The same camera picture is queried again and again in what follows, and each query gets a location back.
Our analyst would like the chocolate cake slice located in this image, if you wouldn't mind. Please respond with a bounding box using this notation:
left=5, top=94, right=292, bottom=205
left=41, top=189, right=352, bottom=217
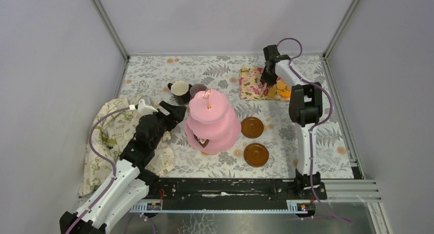
left=193, top=134, right=210, bottom=148

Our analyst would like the rectangular yellow biscuit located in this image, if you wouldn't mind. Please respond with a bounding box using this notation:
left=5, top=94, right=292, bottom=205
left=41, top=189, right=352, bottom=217
left=267, top=87, right=277, bottom=99

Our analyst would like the brown wooden saucer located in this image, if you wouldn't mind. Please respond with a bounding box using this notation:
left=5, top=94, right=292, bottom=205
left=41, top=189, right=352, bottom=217
left=241, top=117, right=264, bottom=139
left=243, top=143, right=269, bottom=167

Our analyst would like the floral yellow tray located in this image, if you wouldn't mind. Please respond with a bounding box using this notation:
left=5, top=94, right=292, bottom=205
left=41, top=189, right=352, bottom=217
left=240, top=67, right=291, bottom=101

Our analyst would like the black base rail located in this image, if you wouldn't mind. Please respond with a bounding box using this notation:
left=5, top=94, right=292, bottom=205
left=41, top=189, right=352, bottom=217
left=131, top=176, right=327, bottom=216

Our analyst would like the pink three-tier cake stand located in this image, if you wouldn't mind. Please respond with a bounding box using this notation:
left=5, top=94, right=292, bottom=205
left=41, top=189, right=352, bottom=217
left=184, top=89, right=241, bottom=154

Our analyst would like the black mug white inside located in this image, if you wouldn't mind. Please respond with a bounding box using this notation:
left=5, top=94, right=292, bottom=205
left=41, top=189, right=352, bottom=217
left=167, top=81, right=192, bottom=105

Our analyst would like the brown wooden saucer far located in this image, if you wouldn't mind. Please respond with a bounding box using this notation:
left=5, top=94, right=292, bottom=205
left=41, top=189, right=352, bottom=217
left=241, top=117, right=264, bottom=139

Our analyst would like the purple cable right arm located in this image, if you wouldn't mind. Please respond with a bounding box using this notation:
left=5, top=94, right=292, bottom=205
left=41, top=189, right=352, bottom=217
left=276, top=37, right=355, bottom=225

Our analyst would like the floral grey tablecloth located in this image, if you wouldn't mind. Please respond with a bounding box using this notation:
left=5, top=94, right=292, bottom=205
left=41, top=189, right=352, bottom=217
left=117, top=55, right=355, bottom=180

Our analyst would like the orange fish shaped cookie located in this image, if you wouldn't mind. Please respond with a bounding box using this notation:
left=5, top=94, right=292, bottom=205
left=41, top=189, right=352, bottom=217
left=278, top=91, right=291, bottom=98

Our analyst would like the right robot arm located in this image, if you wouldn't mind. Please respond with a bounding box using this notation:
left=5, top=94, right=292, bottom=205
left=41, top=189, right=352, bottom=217
left=260, top=45, right=323, bottom=199

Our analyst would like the dark purple cup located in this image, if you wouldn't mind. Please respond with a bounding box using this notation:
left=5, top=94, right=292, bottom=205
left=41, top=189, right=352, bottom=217
left=189, top=83, right=207, bottom=99

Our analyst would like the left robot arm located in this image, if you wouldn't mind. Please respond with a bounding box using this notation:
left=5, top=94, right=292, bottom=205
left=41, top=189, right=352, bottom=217
left=59, top=100, right=187, bottom=233

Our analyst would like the cream green patterned cloth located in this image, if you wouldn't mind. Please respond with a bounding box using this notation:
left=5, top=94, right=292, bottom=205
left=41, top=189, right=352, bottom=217
left=78, top=95, right=175, bottom=196

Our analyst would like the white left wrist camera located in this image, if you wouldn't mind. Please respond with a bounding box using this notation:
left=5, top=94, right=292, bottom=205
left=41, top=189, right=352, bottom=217
left=136, top=98, right=158, bottom=115

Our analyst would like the brown wooden saucer near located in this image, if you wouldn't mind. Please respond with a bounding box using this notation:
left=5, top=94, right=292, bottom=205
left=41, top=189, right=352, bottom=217
left=243, top=143, right=269, bottom=167

